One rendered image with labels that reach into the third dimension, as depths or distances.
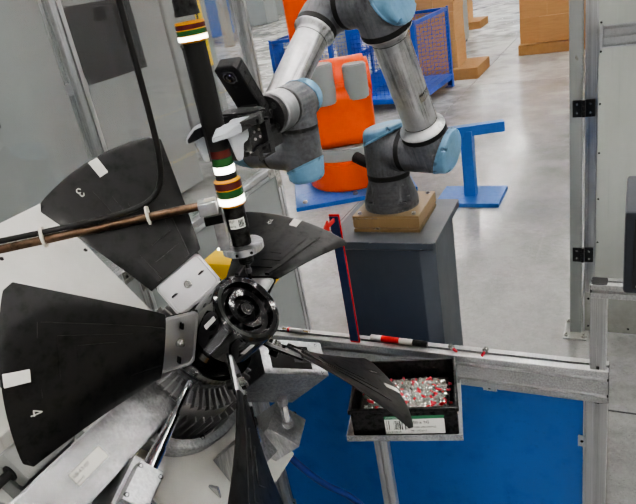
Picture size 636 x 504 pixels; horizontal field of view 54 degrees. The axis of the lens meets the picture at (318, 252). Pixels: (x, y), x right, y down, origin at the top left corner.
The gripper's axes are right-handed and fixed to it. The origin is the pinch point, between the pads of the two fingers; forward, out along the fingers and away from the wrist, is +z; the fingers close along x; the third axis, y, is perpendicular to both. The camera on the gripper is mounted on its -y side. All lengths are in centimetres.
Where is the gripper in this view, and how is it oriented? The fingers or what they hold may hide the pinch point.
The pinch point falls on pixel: (203, 133)
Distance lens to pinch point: 97.6
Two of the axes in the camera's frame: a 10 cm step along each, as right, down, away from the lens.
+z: -4.2, 4.3, -8.0
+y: 1.6, 9.0, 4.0
